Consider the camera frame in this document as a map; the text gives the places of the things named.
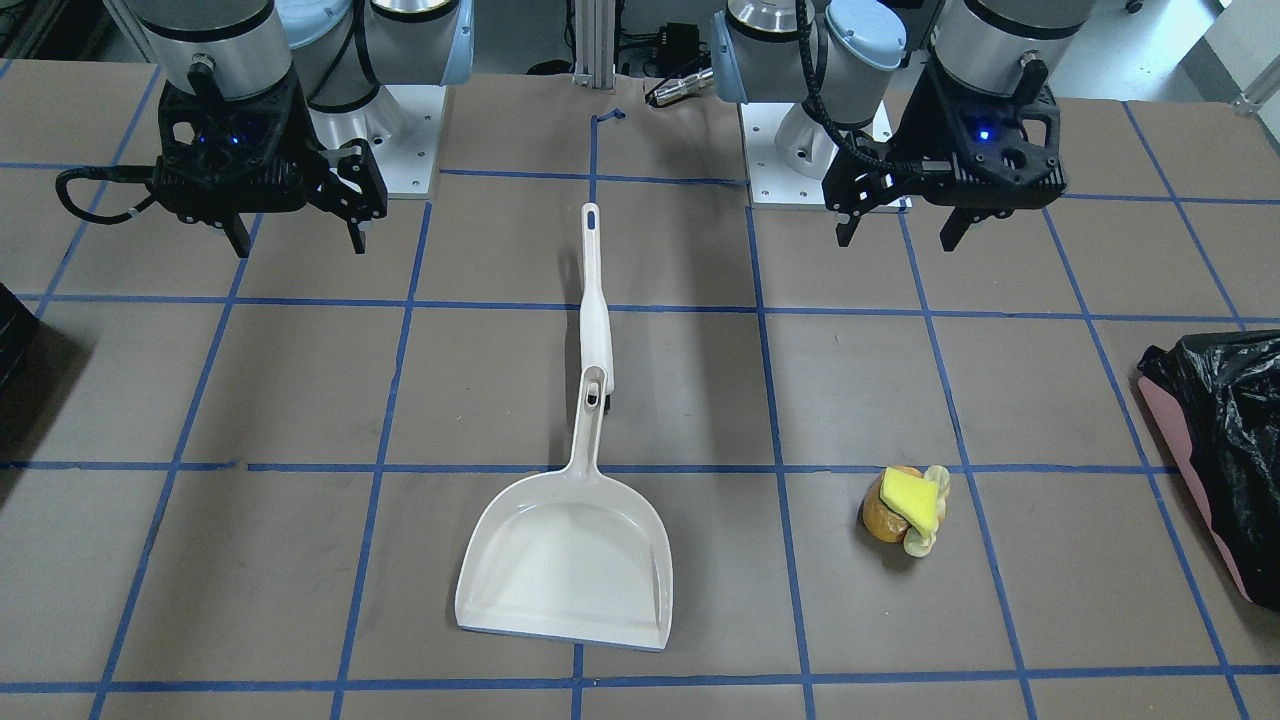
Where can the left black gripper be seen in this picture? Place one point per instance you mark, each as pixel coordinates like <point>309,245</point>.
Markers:
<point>893,150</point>

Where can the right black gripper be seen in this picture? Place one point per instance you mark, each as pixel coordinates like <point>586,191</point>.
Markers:
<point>318,160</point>

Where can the yellow sponge piece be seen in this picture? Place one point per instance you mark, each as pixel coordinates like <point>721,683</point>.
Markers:
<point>906,495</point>

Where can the orange bread roll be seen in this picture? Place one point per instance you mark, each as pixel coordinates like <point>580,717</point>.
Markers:
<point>882,523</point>

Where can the white hand brush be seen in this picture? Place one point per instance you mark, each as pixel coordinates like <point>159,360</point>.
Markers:
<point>595,341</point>

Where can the white plastic dustpan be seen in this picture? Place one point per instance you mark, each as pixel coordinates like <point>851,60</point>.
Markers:
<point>571,554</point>

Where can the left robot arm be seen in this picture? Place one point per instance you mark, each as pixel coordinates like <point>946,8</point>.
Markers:
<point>836,58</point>

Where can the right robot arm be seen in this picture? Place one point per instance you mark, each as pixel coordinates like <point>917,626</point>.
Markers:
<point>343,51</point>

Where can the black lined trash bin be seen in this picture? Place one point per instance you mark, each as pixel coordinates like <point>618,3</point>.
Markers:
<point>1215,400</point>

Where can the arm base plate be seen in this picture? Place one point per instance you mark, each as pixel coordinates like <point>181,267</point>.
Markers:
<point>403,124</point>
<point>787,155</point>

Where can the aluminium frame post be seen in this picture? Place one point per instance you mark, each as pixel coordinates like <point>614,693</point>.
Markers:
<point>594,44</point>

